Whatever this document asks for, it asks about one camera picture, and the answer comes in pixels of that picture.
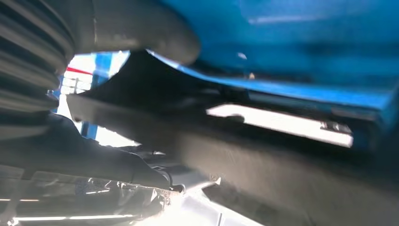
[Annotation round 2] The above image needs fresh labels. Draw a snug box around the blue metal shelf rack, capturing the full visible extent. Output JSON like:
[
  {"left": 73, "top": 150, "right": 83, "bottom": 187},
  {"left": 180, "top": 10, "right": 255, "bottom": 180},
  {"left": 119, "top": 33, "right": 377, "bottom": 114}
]
[
  {"left": 47, "top": 51, "right": 132, "bottom": 139},
  {"left": 146, "top": 0, "right": 399, "bottom": 150}
]

